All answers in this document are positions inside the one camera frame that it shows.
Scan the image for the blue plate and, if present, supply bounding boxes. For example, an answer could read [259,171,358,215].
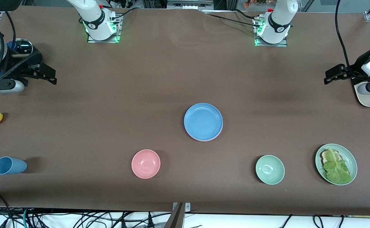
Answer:
[184,103,223,140]

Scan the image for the pink plate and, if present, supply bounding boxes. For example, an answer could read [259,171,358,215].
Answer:
[187,126,223,142]

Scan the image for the glass lid with blue knob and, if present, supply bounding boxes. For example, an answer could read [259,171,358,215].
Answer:
[7,39,33,56]

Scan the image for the toast slice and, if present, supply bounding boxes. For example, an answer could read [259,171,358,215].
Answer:
[320,149,341,166]

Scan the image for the green plate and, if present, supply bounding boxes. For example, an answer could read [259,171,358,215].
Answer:
[315,143,358,186]

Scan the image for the green lettuce leaf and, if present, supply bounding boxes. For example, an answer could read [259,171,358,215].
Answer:
[323,148,353,185]

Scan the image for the blue cup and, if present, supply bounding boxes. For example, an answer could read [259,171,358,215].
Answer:
[0,156,28,175]

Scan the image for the small green bowl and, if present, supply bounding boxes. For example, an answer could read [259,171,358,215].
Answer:
[256,155,285,185]

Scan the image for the small pink bowl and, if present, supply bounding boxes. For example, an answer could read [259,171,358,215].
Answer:
[131,149,161,179]

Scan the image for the grey metal box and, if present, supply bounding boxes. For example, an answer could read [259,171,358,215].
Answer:
[167,0,214,10]

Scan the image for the brown angled beam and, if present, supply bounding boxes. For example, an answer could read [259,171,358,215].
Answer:
[164,203,185,228]

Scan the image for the black pot with blue handle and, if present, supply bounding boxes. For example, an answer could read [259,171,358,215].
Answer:
[17,44,43,64]

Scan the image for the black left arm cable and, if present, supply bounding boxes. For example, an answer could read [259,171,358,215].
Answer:
[335,0,353,69]

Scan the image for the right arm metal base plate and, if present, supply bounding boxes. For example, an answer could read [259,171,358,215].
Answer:
[87,14,122,43]

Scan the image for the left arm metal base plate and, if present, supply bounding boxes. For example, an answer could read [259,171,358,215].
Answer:
[254,17,288,48]

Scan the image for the black right base cable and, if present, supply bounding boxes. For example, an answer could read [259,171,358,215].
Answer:
[110,7,141,21]

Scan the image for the black base cable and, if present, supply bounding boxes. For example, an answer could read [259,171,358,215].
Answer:
[110,7,141,21]
[204,9,262,29]

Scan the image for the black left base cable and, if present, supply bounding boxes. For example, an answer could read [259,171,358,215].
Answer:
[204,9,262,29]

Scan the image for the metal table bracket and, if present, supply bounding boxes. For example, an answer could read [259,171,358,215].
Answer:
[172,202,191,212]

